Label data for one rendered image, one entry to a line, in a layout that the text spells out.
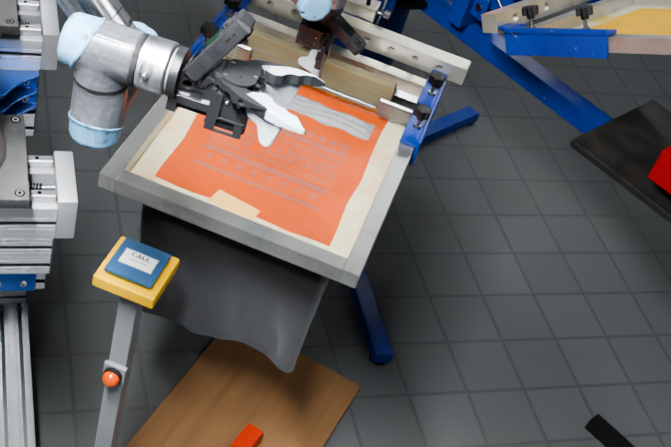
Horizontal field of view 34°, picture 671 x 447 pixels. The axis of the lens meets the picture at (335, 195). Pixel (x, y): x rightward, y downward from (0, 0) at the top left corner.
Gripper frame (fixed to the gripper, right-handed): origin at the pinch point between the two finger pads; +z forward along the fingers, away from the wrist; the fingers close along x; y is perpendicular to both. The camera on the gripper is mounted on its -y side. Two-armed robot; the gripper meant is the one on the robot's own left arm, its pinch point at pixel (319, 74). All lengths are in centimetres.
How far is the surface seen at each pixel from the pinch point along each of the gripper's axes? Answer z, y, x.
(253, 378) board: 99, -8, 16
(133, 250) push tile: 3, 14, 76
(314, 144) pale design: 5.2, -6.5, 20.4
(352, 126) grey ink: 4.9, -12.8, 8.7
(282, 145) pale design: 5.1, -0.1, 25.3
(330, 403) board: 99, -31, 13
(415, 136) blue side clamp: 0.8, -28.1, 8.8
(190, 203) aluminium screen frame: 1, 10, 59
